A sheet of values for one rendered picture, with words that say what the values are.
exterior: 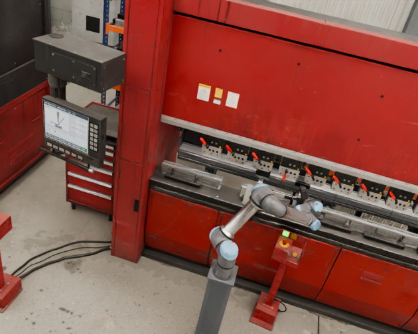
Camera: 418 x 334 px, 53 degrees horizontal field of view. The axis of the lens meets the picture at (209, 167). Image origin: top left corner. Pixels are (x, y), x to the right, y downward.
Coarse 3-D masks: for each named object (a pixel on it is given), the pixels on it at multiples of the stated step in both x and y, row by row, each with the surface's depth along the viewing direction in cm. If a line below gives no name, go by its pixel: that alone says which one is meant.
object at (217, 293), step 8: (208, 272) 276; (208, 280) 277; (216, 280) 271; (232, 280) 273; (208, 288) 279; (216, 288) 276; (224, 288) 274; (208, 296) 282; (216, 296) 280; (224, 296) 278; (208, 304) 286; (216, 304) 284; (224, 304) 284; (200, 312) 295; (208, 312) 290; (216, 312) 288; (200, 320) 297; (208, 320) 294; (216, 320) 292; (200, 328) 300; (208, 328) 298; (216, 328) 297
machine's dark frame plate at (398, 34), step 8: (240, 0) 267; (248, 0) 271; (256, 0) 276; (264, 0) 280; (280, 8) 267; (288, 8) 272; (296, 8) 276; (312, 16) 264; (320, 16) 268; (328, 16) 273; (344, 24) 260; (352, 24) 264; (360, 24) 269; (384, 32) 259; (392, 32) 263; (400, 32) 267; (416, 40) 256
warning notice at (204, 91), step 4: (200, 84) 294; (200, 88) 296; (204, 88) 295; (208, 88) 294; (200, 92) 297; (204, 92) 296; (208, 92) 296; (200, 96) 299; (204, 96) 298; (208, 96) 297; (204, 100) 299
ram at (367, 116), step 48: (192, 48) 283; (240, 48) 274; (288, 48) 267; (192, 96) 300; (240, 96) 291; (288, 96) 282; (336, 96) 274; (384, 96) 266; (288, 144) 300; (336, 144) 290; (384, 144) 282
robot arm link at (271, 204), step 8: (264, 200) 260; (272, 200) 258; (264, 208) 261; (272, 208) 258; (280, 208) 258; (288, 208) 264; (280, 216) 261; (288, 216) 264; (296, 216) 268; (304, 216) 272; (312, 216) 279; (304, 224) 277; (312, 224) 278; (320, 224) 280
